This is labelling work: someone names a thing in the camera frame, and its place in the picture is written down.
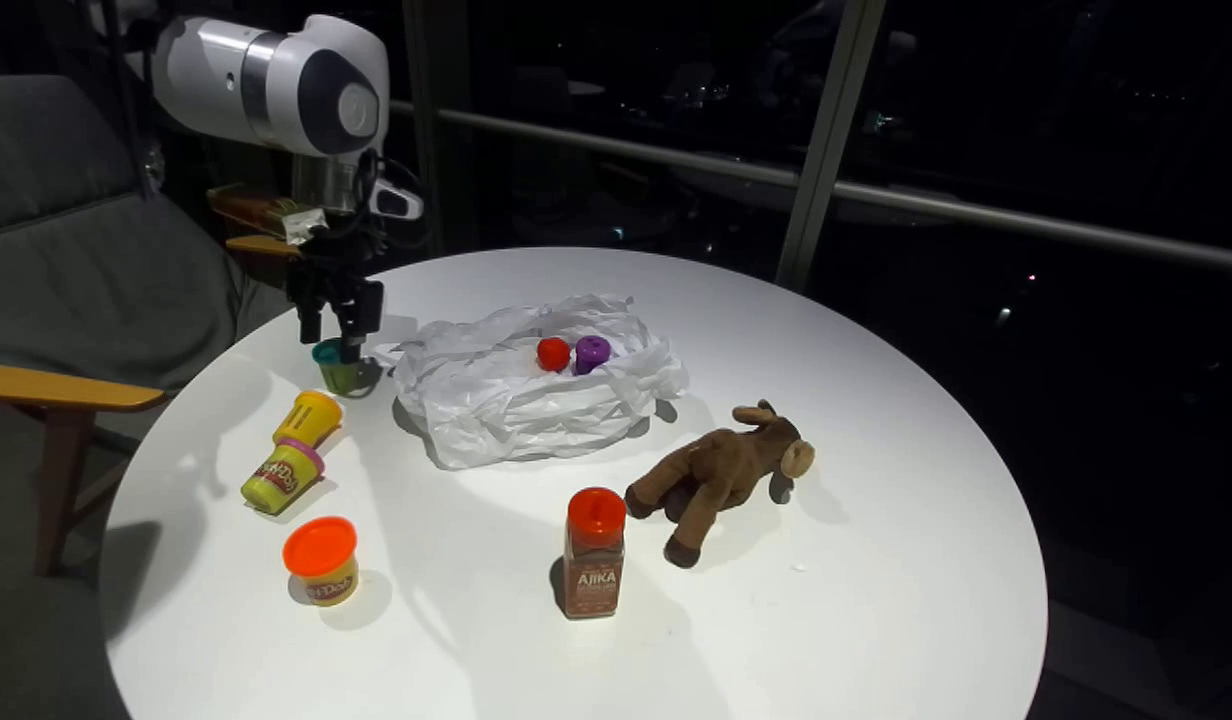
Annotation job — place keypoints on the brown plush moose toy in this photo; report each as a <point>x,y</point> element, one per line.
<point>706,473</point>

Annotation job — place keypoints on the grey window frame post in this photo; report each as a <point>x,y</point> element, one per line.
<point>830,133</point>

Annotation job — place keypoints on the grey horizontal handrail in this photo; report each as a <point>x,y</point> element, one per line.
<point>936,200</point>

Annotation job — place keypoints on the white crumpled plastic bag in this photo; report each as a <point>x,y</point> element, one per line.
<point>510,395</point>

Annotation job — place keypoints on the red toy strawberry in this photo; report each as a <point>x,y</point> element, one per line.
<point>553,353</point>

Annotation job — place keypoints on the small purple plastic cup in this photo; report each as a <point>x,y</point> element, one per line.
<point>594,353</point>

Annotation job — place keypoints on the grey armchair with wooden armrests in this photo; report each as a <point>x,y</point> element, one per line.
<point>83,266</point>

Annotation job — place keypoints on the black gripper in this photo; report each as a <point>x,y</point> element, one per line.
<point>333,266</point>

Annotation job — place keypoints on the play-doh tub with orange lid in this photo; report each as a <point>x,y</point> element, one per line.
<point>322,553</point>

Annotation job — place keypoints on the green play-doh tub pink lid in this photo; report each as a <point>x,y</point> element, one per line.
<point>282,481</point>

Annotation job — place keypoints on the play-doh tub with teal lid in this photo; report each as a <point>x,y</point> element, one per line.
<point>339,369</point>

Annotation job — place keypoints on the spice jar with orange lid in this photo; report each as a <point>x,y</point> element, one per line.
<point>594,553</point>

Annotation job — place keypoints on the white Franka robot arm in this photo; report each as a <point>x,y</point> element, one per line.
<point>282,85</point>

